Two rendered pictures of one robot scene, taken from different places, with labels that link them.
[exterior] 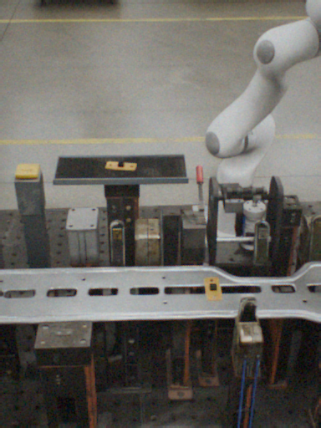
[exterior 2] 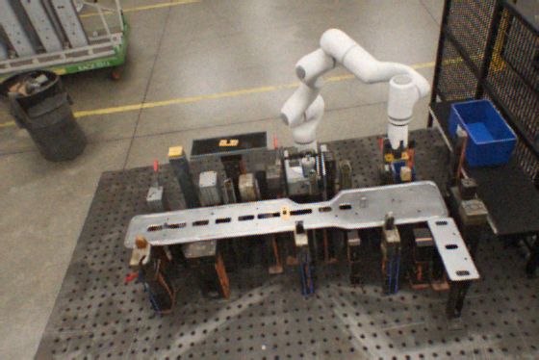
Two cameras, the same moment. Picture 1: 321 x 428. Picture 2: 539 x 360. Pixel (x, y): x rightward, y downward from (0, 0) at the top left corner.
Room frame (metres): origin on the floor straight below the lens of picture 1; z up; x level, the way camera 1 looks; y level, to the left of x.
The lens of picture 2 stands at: (-0.18, -0.27, 2.42)
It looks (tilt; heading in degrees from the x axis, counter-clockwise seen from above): 42 degrees down; 8
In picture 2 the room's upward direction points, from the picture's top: 10 degrees counter-clockwise
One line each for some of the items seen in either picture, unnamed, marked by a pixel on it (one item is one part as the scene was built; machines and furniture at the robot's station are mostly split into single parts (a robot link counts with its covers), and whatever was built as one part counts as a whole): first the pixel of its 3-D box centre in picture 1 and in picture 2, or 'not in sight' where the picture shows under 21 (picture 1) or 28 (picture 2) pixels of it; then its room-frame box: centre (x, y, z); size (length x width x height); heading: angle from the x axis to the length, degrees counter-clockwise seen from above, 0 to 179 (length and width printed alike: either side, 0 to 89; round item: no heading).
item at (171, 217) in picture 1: (170, 266); (265, 197); (1.38, -0.03, 0.90); 0.05 x 0.05 x 0.40; 2
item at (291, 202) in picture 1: (282, 262); (330, 189); (1.39, -0.35, 0.91); 0.07 x 0.05 x 0.42; 2
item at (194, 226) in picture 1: (192, 272); (278, 200); (1.36, -0.09, 0.89); 0.13 x 0.11 x 0.38; 2
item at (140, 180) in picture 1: (121, 169); (229, 144); (1.49, 0.11, 1.16); 0.37 x 0.14 x 0.02; 92
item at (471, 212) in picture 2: not in sight; (467, 237); (1.07, -0.87, 0.88); 0.08 x 0.08 x 0.36; 2
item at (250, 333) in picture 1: (243, 379); (304, 262); (0.99, -0.20, 0.87); 0.12 x 0.09 x 0.35; 2
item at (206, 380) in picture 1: (209, 330); (288, 234); (1.18, -0.13, 0.84); 0.13 x 0.05 x 0.29; 2
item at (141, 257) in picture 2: not in sight; (154, 279); (0.96, 0.45, 0.88); 0.15 x 0.11 x 0.36; 2
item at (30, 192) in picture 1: (36, 238); (188, 187); (1.48, 0.37, 0.92); 0.08 x 0.08 x 0.44; 2
